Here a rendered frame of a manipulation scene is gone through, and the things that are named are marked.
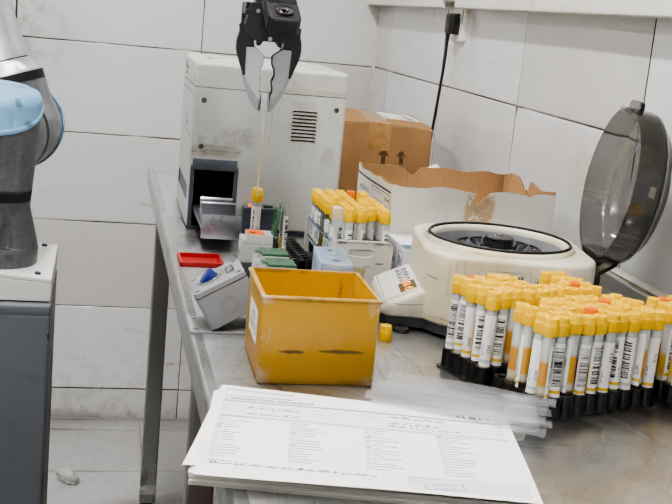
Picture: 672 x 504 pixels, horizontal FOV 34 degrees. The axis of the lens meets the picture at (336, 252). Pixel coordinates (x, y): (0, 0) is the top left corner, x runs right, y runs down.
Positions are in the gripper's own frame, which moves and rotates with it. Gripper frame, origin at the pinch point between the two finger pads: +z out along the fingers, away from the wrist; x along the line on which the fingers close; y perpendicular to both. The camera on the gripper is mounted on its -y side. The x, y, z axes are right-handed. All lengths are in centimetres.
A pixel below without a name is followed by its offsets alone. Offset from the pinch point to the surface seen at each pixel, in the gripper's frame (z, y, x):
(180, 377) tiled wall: 101, 169, -3
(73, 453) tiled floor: 114, 141, 28
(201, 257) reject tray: 26.6, 14.2, 6.2
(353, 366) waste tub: 24, -45, -6
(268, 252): 20.1, -8.8, -1.2
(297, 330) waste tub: 20.6, -45.0, 0.2
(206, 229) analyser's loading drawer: 23.2, 20.4, 5.2
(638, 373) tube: 23, -50, -38
